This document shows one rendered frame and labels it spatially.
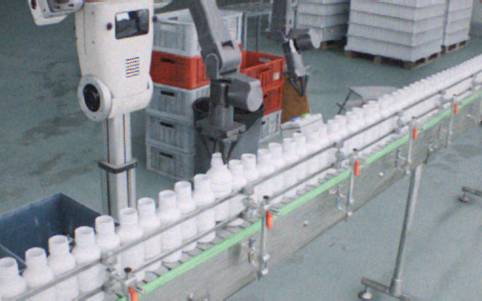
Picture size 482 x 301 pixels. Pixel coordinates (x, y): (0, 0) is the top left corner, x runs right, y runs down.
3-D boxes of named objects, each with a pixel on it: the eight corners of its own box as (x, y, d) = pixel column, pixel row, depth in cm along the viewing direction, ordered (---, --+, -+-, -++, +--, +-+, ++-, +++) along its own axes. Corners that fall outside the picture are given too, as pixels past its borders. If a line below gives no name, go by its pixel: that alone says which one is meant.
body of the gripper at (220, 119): (228, 139, 139) (229, 108, 136) (195, 129, 144) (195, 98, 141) (246, 132, 144) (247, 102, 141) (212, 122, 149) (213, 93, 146)
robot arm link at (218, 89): (220, 71, 142) (204, 75, 138) (243, 77, 139) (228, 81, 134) (219, 99, 145) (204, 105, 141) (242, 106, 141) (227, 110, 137)
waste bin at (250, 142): (229, 221, 370) (232, 121, 345) (176, 198, 395) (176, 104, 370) (272, 197, 404) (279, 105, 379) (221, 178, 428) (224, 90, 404)
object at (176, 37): (191, 57, 381) (192, 23, 372) (143, 49, 399) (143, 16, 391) (242, 43, 430) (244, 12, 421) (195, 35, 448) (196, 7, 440)
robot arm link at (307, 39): (278, 17, 202) (270, 31, 197) (308, 10, 196) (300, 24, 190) (293, 45, 209) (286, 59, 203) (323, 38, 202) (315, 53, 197)
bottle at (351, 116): (338, 155, 206) (343, 110, 199) (355, 158, 204) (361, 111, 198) (335, 162, 200) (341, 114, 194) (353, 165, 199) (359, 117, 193)
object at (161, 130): (190, 154, 406) (190, 123, 398) (143, 141, 425) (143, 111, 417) (238, 130, 455) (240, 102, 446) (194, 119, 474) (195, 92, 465)
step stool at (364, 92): (376, 120, 569) (381, 78, 553) (407, 143, 514) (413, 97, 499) (331, 122, 556) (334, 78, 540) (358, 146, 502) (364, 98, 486)
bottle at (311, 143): (319, 186, 182) (324, 134, 176) (299, 186, 182) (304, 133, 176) (315, 177, 188) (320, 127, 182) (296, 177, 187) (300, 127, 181)
